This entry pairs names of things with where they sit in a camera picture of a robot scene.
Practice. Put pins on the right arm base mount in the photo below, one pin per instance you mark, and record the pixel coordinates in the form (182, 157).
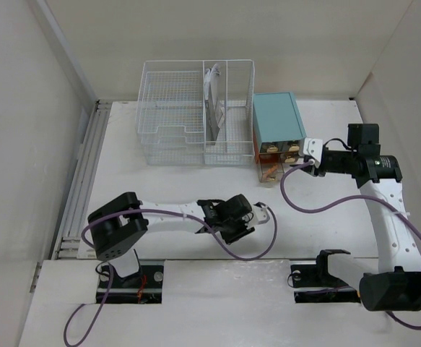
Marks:
(312, 283)

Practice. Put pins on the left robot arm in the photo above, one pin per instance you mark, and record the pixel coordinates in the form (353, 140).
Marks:
(118, 225)

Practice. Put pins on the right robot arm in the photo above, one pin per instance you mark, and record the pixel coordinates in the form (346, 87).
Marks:
(396, 283)

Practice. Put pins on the teal drawer cabinet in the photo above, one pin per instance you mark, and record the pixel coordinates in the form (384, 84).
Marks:
(277, 127)

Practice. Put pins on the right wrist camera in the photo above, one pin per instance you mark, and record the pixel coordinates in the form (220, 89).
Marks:
(309, 144)

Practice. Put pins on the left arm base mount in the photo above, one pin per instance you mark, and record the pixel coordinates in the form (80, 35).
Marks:
(144, 287)

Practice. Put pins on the aluminium rail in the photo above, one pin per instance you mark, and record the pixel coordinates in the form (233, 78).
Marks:
(65, 242)

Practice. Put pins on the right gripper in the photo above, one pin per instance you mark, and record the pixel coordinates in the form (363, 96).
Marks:
(314, 170)

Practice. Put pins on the white wire desk organizer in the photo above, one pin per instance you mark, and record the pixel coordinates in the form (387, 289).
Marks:
(170, 116)

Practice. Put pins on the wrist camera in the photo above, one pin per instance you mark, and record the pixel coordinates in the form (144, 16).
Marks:
(309, 144)
(259, 215)

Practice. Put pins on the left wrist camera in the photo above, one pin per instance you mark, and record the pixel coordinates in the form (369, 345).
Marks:
(259, 215)

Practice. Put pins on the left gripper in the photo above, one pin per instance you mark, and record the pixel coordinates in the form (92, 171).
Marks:
(242, 229)

